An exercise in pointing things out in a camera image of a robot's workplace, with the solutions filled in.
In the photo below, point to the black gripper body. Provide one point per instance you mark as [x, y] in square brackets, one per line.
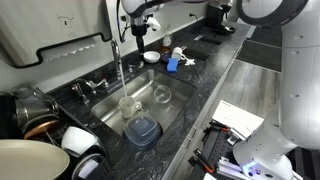
[138, 29]

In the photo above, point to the chrome faucet lever blue dot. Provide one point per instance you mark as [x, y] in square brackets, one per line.
[132, 68]

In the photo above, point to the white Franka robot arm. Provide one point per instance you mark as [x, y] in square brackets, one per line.
[300, 83]

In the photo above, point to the chrome gooseneck faucet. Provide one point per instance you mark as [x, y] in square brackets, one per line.
[116, 58]

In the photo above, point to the chrome faucet lever red dot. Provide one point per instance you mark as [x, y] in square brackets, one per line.
[100, 82]

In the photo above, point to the white ceramic bowl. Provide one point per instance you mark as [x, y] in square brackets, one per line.
[151, 56]

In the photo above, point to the amber dish soap bottle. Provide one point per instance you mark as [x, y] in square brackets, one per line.
[167, 41]

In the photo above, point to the dark blue plate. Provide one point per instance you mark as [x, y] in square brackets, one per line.
[165, 58]

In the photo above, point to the blue sponge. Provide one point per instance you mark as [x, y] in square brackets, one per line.
[172, 65]

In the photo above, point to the stainless steel sink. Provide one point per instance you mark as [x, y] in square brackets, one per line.
[150, 81]

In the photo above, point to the clear glass bowl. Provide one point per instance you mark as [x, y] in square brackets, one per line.
[162, 94]

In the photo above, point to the black counter mat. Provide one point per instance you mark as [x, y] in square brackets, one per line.
[196, 54]

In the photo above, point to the metal sink drain strainer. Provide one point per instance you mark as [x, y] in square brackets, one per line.
[145, 106]

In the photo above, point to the cream ceramic mug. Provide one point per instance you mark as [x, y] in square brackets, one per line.
[126, 106]

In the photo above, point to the small chrome gooseneck tap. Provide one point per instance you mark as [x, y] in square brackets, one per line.
[87, 82]

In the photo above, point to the black coffee machine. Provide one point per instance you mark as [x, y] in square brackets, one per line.
[216, 16]

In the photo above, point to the blue plastic food container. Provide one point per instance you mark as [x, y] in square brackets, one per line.
[142, 131]

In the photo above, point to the steel paper towel dispenser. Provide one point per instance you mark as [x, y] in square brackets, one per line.
[50, 23]

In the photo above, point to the black red hand tool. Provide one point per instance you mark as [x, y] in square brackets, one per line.
[220, 126]

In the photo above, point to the white bowl in rack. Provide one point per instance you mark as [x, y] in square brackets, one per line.
[78, 140]

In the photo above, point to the white flat box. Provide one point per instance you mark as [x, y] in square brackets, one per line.
[235, 116]

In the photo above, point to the stainless steel pot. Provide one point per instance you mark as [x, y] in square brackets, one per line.
[31, 106]

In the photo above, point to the black dish rack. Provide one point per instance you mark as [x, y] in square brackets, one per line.
[103, 163]

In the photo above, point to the copper pan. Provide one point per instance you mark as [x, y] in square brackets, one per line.
[41, 128]

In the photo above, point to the black perforated board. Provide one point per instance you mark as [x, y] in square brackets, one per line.
[220, 146]

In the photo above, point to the black orange clamp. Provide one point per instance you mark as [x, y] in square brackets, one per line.
[204, 160]

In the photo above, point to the glass container black rim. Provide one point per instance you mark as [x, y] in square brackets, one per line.
[88, 168]

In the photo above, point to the black cooking pot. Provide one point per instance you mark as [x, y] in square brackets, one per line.
[8, 116]

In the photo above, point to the aluminium extrusion bar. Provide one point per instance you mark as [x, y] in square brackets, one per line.
[230, 170]

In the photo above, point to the large cream plate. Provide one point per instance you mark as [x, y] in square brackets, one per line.
[30, 160]

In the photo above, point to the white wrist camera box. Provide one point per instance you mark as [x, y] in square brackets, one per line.
[153, 23]

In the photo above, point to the black wall plug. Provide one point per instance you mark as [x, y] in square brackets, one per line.
[192, 15]

